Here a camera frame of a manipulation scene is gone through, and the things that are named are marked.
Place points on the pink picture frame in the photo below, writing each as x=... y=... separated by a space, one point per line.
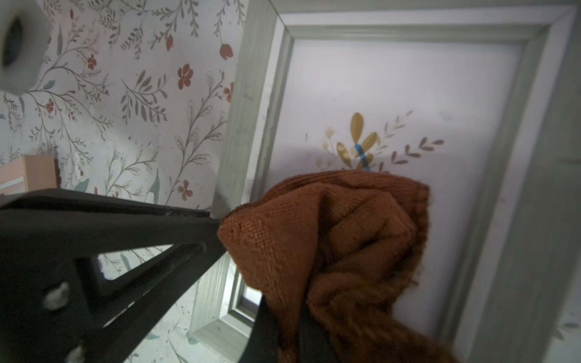
x=29 y=173

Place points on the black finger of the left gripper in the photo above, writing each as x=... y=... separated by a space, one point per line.
x=85 y=278

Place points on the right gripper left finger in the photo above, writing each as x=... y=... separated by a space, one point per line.
x=262 y=346

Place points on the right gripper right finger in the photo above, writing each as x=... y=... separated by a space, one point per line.
x=314 y=342

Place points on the brown cloth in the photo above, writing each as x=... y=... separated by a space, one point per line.
x=344 y=246

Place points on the green picture frame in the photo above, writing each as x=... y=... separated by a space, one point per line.
x=478 y=99

